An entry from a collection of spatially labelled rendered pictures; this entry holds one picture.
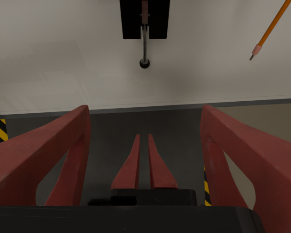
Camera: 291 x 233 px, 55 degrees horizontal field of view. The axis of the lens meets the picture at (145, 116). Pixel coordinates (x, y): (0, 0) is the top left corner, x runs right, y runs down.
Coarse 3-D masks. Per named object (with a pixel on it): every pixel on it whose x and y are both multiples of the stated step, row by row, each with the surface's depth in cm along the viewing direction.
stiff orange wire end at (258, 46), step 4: (288, 0) 22; (284, 4) 22; (288, 4) 22; (280, 8) 23; (284, 8) 22; (280, 12) 23; (276, 16) 23; (280, 16) 23; (276, 20) 23; (272, 24) 24; (268, 28) 24; (272, 28) 24; (268, 32) 24; (264, 36) 25; (260, 40) 26; (264, 40) 25; (256, 44) 26; (260, 44) 26; (256, 48) 26; (260, 48) 26; (252, 52) 27; (256, 52) 26; (252, 56) 27
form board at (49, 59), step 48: (0, 0) 33; (48, 0) 33; (96, 0) 34; (192, 0) 34; (240, 0) 34; (0, 48) 40; (48, 48) 40; (96, 48) 41; (192, 48) 41; (240, 48) 41; (288, 48) 41; (0, 96) 51; (48, 96) 51; (96, 96) 52; (144, 96) 52; (192, 96) 52; (240, 96) 52; (288, 96) 52
